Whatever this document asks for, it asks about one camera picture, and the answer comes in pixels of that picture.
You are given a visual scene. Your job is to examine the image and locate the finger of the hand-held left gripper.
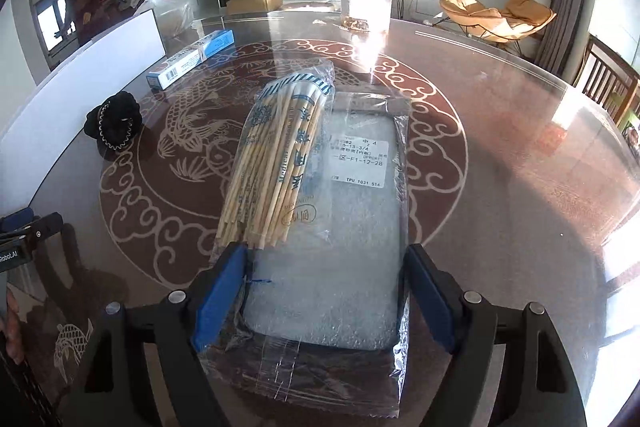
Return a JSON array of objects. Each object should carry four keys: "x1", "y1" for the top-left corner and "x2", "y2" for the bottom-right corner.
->
[
  {"x1": 0, "y1": 209, "x2": 35, "y2": 235},
  {"x1": 20, "y1": 213, "x2": 64, "y2": 255}
]

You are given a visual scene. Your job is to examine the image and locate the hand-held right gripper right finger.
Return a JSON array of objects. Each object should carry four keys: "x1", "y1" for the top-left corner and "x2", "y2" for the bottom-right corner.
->
[{"x1": 402, "y1": 244, "x2": 588, "y2": 427}]

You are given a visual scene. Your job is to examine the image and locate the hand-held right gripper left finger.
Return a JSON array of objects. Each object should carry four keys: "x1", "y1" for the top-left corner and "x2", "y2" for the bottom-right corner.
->
[{"x1": 60, "y1": 243, "x2": 248, "y2": 427}]

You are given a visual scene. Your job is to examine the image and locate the bubble-wrapped phone case packet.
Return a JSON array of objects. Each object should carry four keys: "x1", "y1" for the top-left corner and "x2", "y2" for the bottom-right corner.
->
[{"x1": 197, "y1": 92, "x2": 413, "y2": 420}]

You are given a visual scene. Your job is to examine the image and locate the black scrunchie beaded white trim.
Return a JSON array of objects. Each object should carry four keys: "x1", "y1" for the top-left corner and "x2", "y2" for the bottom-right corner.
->
[{"x1": 84, "y1": 91, "x2": 144, "y2": 152}]

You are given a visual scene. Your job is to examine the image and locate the bag of wooden chopsticks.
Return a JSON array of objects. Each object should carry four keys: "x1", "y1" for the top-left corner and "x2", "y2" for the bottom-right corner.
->
[{"x1": 212, "y1": 59, "x2": 335, "y2": 258}]

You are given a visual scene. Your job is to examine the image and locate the white storage box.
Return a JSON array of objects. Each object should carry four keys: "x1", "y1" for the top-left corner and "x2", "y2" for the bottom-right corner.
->
[{"x1": 0, "y1": 12, "x2": 167, "y2": 152}]

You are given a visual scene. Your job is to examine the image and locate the blue and white cream box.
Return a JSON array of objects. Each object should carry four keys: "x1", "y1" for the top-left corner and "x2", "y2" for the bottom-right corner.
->
[{"x1": 146, "y1": 29, "x2": 236, "y2": 91}]

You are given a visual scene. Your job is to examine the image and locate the person's left hand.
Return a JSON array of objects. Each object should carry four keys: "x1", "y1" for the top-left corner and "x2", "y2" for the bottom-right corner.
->
[{"x1": 0, "y1": 292, "x2": 26, "y2": 365}]

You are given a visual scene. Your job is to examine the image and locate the window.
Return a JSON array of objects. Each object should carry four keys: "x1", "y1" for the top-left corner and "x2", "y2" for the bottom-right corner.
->
[{"x1": 32, "y1": 0, "x2": 77, "y2": 68}]

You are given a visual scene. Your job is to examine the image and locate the white plastic bag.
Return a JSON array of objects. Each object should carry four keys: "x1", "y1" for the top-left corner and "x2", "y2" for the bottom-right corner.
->
[{"x1": 131, "y1": 0, "x2": 196, "y2": 40}]

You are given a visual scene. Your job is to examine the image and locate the wooden dining chair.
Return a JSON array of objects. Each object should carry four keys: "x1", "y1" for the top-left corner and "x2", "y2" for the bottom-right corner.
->
[
  {"x1": 617, "y1": 77, "x2": 640, "y2": 134},
  {"x1": 575, "y1": 34, "x2": 640, "y2": 118}
]

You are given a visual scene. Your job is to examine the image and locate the orange lounge chair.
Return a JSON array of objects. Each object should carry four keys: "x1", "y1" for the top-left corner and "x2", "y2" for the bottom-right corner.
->
[
  {"x1": 500, "y1": 0, "x2": 557, "y2": 44},
  {"x1": 439, "y1": 0, "x2": 506, "y2": 40}
]

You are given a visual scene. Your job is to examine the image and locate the brown cardboard box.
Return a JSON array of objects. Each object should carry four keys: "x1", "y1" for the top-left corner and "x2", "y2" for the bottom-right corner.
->
[{"x1": 225, "y1": 0, "x2": 284, "y2": 14}]

